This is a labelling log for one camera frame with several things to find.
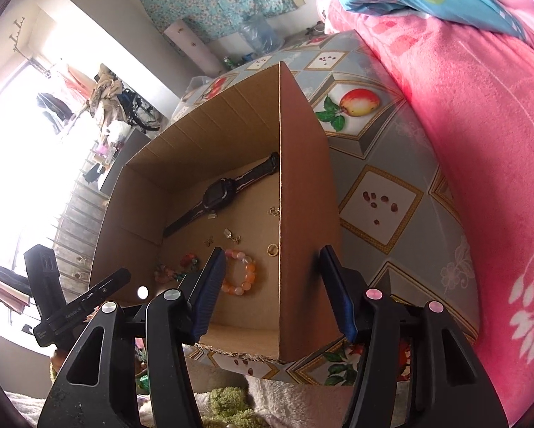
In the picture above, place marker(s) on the dark hanging jacket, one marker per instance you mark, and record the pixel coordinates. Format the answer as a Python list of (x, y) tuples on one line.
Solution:
[(55, 111)]

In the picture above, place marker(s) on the black smartwatch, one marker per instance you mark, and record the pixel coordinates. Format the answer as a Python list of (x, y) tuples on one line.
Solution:
[(220, 191)]

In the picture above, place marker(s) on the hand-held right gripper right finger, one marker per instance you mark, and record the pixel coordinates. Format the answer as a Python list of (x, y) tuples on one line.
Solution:
[(338, 294)]

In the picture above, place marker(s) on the pink hanging garment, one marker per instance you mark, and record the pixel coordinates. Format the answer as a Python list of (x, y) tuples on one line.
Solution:
[(75, 78)]

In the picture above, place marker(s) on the rolled pink mat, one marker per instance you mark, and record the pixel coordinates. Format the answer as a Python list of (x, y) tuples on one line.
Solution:
[(193, 47)]

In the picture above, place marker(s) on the gold charm earring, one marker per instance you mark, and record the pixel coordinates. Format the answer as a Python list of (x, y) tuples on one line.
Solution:
[(231, 234)]

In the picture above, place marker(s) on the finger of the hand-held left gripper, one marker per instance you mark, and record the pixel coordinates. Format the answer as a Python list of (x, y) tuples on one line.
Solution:
[(111, 283)]

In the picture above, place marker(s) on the small gold earring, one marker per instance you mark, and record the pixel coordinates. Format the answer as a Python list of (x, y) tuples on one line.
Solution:
[(209, 241)]

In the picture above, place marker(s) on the gold clover earring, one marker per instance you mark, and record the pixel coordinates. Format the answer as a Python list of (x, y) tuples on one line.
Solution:
[(273, 210)]

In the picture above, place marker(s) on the white plastic bag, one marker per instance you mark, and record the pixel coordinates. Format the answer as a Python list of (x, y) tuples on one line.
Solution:
[(117, 133)]

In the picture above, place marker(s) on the grey cabinet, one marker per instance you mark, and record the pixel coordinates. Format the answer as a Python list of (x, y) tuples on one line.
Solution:
[(126, 156)]

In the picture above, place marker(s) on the pile of beige clothes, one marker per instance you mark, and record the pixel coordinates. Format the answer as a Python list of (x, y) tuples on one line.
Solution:
[(106, 96)]

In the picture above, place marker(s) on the pink floral blanket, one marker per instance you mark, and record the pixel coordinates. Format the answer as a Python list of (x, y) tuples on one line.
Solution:
[(494, 165)]

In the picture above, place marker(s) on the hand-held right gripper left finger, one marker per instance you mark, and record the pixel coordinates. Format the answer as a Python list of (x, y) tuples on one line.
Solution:
[(211, 294)]

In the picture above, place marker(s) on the empty clear water jug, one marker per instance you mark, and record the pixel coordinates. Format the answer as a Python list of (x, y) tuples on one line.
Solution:
[(262, 35)]

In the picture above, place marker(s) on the grey balcony railing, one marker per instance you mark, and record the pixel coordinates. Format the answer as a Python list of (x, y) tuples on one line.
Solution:
[(80, 232)]

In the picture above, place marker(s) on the clear plastic bag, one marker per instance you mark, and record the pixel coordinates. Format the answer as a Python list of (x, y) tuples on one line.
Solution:
[(198, 87)]

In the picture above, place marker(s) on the brown cardboard box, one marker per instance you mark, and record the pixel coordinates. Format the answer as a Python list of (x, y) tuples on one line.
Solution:
[(307, 187)]

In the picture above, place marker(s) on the wheelchair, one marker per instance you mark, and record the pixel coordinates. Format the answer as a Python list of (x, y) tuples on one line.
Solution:
[(140, 109)]

